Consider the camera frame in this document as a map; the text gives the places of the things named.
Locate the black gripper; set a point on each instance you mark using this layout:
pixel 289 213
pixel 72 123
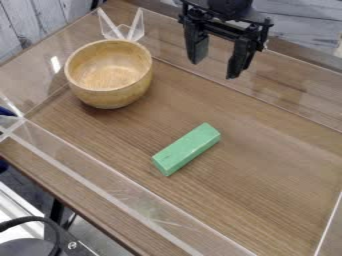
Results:
pixel 231 19

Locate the green rectangular block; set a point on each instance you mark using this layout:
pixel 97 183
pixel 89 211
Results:
pixel 182 151

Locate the brown wooden bowl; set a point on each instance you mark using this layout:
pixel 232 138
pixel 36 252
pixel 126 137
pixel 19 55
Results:
pixel 110 73

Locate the blue object at edge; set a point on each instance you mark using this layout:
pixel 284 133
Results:
pixel 6 112

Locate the black table leg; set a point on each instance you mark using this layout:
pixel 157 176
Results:
pixel 57 211

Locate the black base with screw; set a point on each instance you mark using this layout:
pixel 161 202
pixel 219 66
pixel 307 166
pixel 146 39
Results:
pixel 64 245

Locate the clear acrylic tray wall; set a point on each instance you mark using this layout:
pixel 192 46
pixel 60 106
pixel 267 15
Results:
pixel 261 195

